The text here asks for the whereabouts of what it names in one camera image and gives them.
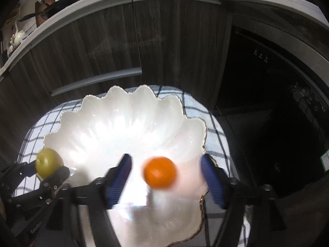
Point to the white teapot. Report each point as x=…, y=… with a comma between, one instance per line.
x=18, y=37

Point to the black built-in dishwasher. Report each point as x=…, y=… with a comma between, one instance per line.
x=270, y=95

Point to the green round fruit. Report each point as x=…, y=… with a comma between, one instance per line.
x=48, y=162

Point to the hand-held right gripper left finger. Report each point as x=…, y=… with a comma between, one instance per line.
x=120, y=178

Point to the brown cutting board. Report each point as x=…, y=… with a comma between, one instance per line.
x=47, y=6

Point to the blue checked white cloth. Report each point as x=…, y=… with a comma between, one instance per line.
x=218, y=133

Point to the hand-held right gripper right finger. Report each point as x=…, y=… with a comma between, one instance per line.
x=213, y=182

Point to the black wok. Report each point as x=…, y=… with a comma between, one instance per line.
x=64, y=1

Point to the white scalloped bowl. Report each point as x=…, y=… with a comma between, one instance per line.
x=115, y=133

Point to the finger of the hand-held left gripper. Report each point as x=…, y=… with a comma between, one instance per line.
x=55, y=178
x=25, y=169

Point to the small orange kumquat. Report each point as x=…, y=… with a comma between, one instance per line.
x=160, y=173

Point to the dark wood cabinet door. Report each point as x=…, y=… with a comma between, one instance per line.
x=10, y=113
x=180, y=43
x=82, y=51

